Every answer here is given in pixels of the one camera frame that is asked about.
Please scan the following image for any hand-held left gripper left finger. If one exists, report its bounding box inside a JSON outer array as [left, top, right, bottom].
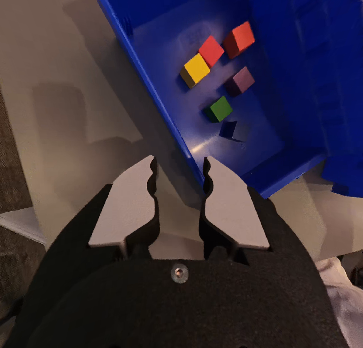
[[88, 155, 160, 259]]

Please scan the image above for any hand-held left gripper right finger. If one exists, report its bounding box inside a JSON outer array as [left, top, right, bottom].
[[199, 155, 270, 261]]

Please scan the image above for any blue cube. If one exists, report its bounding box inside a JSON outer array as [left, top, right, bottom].
[[219, 121, 250, 142]]

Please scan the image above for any green cube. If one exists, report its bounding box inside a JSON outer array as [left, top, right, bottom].
[[205, 96, 233, 123]]

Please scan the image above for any purple cube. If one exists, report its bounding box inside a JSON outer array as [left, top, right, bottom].
[[225, 66, 255, 97]]

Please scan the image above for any yellow cube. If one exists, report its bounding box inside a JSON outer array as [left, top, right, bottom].
[[179, 53, 211, 89]]

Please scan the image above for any red cube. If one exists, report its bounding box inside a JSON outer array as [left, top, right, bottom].
[[198, 35, 225, 69]]

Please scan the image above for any orange cube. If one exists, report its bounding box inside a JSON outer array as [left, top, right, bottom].
[[223, 21, 256, 59]]

